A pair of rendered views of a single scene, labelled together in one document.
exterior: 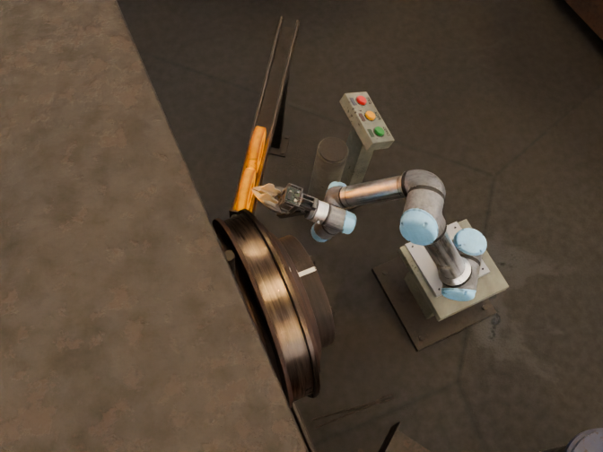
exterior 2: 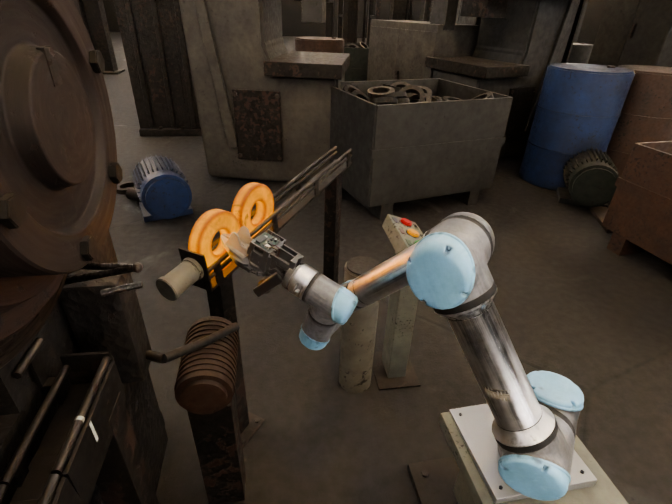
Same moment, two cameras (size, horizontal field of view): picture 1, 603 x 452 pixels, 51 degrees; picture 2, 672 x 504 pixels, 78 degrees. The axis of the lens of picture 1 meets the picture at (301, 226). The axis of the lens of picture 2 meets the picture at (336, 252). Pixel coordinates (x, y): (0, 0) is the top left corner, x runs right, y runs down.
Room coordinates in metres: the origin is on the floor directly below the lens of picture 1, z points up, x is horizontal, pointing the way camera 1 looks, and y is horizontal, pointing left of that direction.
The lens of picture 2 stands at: (0.29, -0.44, 1.21)
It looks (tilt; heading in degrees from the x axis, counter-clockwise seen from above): 31 degrees down; 26
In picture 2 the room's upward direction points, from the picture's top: 2 degrees clockwise
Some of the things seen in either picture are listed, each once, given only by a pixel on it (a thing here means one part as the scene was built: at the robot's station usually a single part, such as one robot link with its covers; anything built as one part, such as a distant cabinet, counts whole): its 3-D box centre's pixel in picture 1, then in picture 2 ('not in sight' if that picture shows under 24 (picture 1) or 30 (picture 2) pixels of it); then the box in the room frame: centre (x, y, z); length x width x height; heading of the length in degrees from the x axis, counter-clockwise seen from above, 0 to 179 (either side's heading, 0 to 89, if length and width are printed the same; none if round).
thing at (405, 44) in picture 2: not in sight; (413, 81); (4.86, 0.90, 0.55); 1.10 x 0.53 x 1.10; 55
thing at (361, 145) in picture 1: (356, 156); (401, 307); (1.43, -0.16, 0.31); 0.24 x 0.16 x 0.62; 35
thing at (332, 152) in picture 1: (324, 182); (358, 328); (1.31, -0.06, 0.26); 0.12 x 0.12 x 0.52
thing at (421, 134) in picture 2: not in sight; (407, 141); (3.20, 0.40, 0.39); 1.03 x 0.83 x 0.77; 140
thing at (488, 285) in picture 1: (452, 268); (527, 465); (1.03, -0.62, 0.28); 0.32 x 0.32 x 0.04; 37
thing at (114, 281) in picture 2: not in sight; (108, 325); (0.64, 0.19, 0.68); 0.11 x 0.08 x 0.24; 125
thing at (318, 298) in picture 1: (301, 291); (36, 120); (0.51, -0.04, 1.11); 0.28 x 0.06 x 0.28; 35
